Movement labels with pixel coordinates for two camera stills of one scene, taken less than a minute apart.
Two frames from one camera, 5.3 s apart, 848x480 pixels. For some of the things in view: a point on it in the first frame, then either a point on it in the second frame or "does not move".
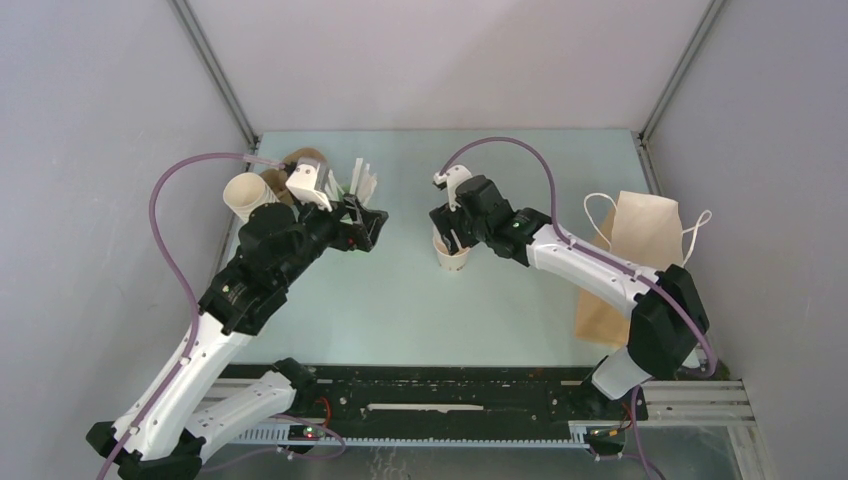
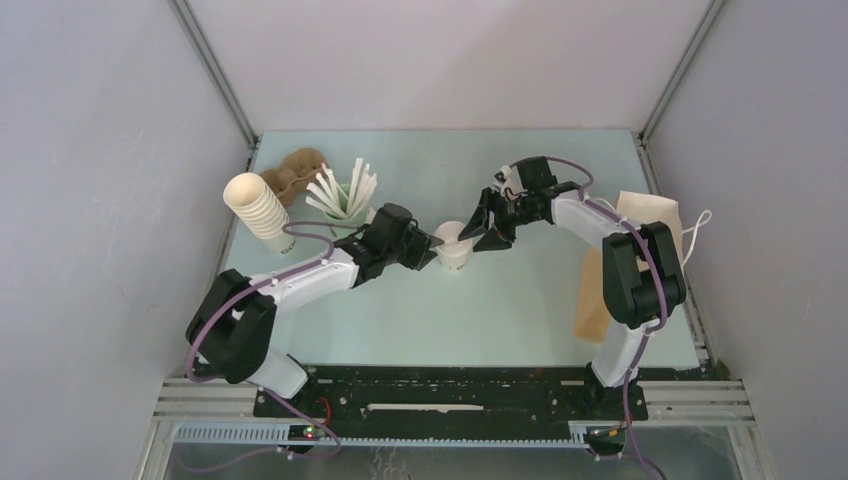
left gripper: (363, 233) -> (420, 256)
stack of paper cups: (246, 192) does not move
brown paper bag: (641, 229) does not move
